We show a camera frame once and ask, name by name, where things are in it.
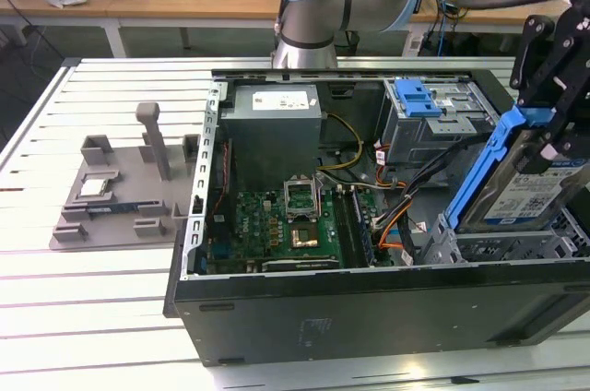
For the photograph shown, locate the yellow and black wires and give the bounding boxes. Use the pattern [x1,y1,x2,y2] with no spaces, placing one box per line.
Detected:
[317,112,365,172]

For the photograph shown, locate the grey parts rack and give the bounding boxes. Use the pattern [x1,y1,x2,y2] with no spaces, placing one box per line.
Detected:
[51,101,202,254]

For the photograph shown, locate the metal socket cover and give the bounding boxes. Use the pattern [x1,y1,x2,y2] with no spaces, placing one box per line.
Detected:
[282,173,322,221]

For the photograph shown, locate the black PC case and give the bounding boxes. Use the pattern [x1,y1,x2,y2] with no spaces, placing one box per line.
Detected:
[163,54,590,368]

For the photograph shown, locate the black cable bundle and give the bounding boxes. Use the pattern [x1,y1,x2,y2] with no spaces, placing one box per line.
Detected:
[372,135,488,231]

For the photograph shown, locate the orange wire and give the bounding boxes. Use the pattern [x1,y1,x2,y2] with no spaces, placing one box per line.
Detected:
[377,218,416,250]

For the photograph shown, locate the hard disk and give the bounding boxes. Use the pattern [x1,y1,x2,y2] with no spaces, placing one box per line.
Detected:
[442,104,589,233]

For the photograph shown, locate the perforated metal disk bay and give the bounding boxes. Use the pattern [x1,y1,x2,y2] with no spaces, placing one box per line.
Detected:
[417,206,590,266]

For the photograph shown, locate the thin red wire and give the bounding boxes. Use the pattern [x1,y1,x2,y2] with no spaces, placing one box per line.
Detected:
[215,139,231,219]

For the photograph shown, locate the CPU socket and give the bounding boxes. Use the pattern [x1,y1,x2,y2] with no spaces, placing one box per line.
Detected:
[289,219,326,249]

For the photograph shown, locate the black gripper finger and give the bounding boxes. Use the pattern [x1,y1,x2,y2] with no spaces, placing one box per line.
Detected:
[515,30,590,173]
[510,16,556,109]

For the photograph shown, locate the blue RAM stick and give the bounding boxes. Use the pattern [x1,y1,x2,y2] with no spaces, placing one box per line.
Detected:
[86,204,137,216]
[352,187,376,267]

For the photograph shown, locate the silver CPU chip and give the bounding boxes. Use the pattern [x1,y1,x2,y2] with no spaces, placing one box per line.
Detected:
[78,178,111,199]

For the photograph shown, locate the empty blue disk carrier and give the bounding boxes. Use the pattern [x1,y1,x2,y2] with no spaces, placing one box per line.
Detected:
[395,79,442,118]

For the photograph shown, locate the metal drive cage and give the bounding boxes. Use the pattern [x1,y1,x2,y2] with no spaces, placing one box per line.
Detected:
[375,77,504,166]

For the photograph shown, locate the black graphics card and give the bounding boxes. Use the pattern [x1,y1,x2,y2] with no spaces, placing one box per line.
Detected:
[260,255,345,273]

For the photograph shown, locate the grey power supply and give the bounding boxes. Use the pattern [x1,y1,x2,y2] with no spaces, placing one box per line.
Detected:
[219,84,329,180]

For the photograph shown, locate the green motherboard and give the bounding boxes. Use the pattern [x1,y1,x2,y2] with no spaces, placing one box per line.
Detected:
[205,173,397,275]

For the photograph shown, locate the black RAM slot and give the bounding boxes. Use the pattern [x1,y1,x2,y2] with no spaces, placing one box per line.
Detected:
[334,188,356,268]

